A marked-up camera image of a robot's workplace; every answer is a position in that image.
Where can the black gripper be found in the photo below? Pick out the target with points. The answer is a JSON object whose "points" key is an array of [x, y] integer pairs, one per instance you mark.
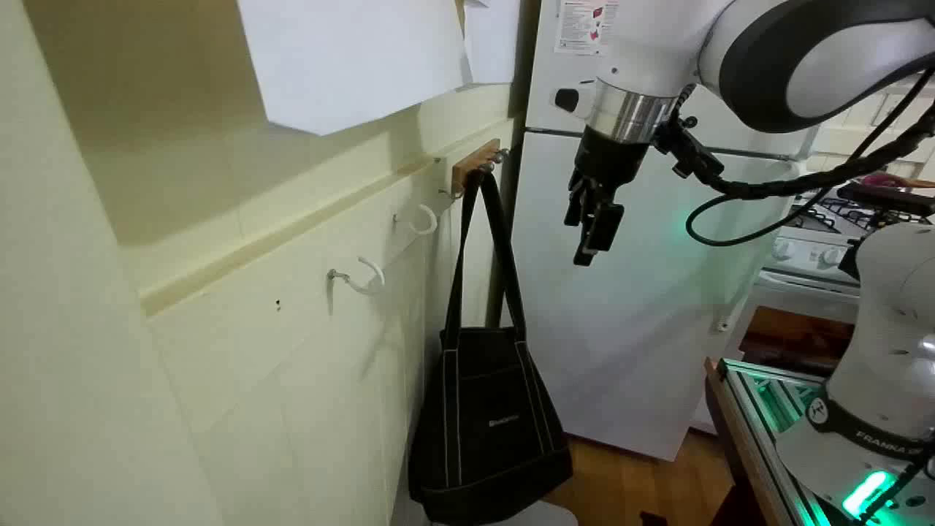
{"points": [[607, 172]]}

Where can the black tote bag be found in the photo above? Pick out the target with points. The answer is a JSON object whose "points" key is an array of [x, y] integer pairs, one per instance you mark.
{"points": [[486, 419]]}

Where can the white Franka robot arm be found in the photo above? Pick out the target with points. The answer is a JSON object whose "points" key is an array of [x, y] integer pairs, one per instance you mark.
{"points": [[857, 59]]}

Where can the red printed fridge sticker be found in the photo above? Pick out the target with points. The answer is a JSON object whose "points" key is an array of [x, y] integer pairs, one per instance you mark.
{"points": [[580, 26]]}

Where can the small white paper sheet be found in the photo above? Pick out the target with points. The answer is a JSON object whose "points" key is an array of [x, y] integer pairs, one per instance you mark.
{"points": [[490, 39]]}

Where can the white kitchen stove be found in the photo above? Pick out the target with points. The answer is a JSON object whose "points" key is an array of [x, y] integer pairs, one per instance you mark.
{"points": [[819, 249]]}

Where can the large white paper sheet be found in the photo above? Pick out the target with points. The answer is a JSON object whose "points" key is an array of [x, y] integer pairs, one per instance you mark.
{"points": [[350, 59]]}

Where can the white wall hook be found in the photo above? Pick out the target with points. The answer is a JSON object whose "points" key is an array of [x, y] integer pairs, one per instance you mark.
{"points": [[423, 226], [369, 281]]}

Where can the aluminium frame robot table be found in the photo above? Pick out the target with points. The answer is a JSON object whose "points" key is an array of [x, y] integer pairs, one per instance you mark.
{"points": [[748, 410]]}

